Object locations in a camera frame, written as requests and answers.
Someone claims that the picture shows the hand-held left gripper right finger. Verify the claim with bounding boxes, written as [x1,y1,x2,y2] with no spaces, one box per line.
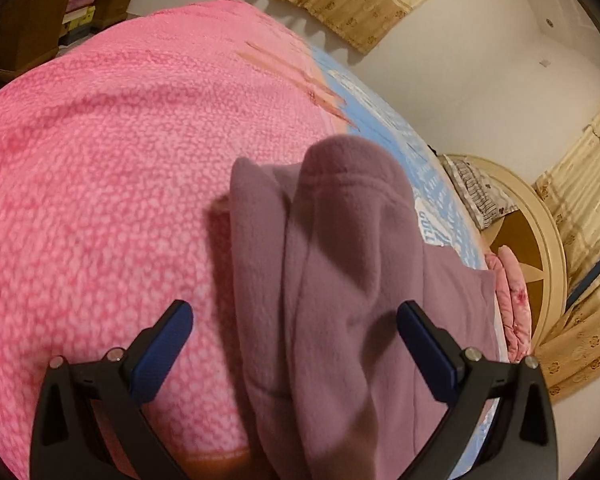
[396,301,560,480]

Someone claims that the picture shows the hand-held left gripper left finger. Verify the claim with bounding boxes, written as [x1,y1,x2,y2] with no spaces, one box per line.
[29,300,195,480]

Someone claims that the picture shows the purple fleece jacket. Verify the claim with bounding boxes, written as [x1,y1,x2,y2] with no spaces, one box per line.
[228,135,501,480]

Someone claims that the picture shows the pink folded quilt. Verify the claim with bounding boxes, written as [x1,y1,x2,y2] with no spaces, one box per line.
[484,245,533,363]

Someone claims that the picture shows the cream round headboard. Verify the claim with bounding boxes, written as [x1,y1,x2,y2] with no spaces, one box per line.
[442,154,568,356]

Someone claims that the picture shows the patterned pillow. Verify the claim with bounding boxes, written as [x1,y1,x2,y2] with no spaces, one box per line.
[437,155,518,231]

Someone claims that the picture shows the pink blanket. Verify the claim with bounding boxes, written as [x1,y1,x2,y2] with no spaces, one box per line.
[0,0,353,480]

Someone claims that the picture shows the beige patterned curtain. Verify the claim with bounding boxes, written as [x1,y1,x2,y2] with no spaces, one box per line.
[195,0,483,55]
[532,102,600,403]

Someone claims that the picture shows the blue printed bedsheet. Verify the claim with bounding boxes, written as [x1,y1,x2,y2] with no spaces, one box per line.
[307,42,508,466]

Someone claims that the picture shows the stack of books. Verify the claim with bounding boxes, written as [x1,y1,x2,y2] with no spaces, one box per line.
[57,0,103,46]

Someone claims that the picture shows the brown wooden desk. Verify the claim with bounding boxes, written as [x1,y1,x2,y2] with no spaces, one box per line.
[0,0,151,88]

